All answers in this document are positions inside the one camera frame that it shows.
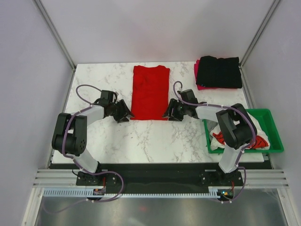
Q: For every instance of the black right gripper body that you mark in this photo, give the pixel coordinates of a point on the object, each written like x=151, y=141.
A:
x=179, y=109

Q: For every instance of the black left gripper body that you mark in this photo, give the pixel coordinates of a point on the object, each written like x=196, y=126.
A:
x=119, y=111

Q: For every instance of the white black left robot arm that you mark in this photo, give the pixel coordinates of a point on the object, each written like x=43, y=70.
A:
x=70, y=134

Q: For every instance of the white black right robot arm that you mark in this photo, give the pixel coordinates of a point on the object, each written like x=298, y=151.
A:
x=237, y=128

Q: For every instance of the grey t-shirt in bin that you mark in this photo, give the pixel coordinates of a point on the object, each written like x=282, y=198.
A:
x=211, y=125

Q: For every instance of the folded pink t-shirt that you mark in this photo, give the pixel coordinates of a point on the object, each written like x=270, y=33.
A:
x=200, y=80

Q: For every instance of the folded black t-shirt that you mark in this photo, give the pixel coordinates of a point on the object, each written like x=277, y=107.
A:
x=219, y=71

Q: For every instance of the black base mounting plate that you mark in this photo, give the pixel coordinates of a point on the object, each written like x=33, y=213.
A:
x=203, y=174

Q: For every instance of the green plastic bin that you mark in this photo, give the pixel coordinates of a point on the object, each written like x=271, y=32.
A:
x=267, y=124

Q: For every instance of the white red printed t-shirt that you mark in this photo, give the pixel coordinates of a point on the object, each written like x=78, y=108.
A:
x=217, y=140

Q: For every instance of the aluminium frame post right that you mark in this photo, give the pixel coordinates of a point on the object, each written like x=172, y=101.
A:
x=267, y=18

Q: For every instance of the aluminium frame post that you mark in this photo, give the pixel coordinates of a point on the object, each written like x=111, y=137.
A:
x=267, y=18
x=51, y=26

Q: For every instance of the white slotted cable duct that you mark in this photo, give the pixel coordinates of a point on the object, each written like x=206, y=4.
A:
x=134, y=191

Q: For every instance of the aluminium rail left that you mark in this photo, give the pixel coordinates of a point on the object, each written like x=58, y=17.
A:
x=60, y=178

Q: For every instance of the aluminium rail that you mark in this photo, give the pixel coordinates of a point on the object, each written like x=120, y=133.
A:
x=265, y=179
x=60, y=178

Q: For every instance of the aluminium rail right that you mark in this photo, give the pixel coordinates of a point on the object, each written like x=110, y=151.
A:
x=265, y=179

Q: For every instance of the aluminium frame post left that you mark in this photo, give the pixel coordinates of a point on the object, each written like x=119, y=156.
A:
x=51, y=26

